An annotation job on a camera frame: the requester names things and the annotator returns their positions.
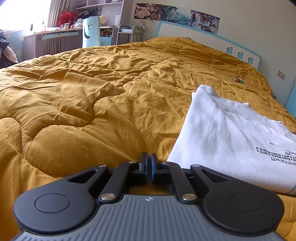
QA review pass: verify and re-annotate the white Nevada sweatshirt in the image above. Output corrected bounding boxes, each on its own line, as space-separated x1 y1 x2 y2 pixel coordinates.
168 85 295 195

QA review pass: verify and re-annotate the mustard yellow quilt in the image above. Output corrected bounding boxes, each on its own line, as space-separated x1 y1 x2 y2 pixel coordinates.
1 37 295 240

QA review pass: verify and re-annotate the small green snack packet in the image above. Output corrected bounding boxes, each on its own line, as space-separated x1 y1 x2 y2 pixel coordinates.
232 75 244 84

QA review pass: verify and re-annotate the white and blue headboard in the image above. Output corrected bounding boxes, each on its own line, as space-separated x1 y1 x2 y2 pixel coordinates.
156 21 262 70

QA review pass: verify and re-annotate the blue and white wardrobe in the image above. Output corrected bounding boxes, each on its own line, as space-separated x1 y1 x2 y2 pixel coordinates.
285 83 296 118

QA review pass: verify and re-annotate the light blue star chair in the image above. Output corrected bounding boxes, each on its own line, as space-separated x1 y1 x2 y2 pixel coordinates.
82 16 100 48

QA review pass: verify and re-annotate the round globe lamp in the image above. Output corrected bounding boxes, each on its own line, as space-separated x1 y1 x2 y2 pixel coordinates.
99 15 107 26

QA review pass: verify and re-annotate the grey desk with shelves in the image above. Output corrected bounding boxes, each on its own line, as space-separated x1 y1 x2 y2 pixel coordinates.
23 1 133 60

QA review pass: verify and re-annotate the red bag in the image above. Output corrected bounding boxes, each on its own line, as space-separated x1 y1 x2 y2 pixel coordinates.
57 10 78 27

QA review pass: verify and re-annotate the wall light switch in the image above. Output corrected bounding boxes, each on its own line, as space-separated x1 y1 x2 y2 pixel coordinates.
277 70 285 80

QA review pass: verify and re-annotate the anime wall poster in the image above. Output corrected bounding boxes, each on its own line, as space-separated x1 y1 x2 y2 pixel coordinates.
134 3 220 34

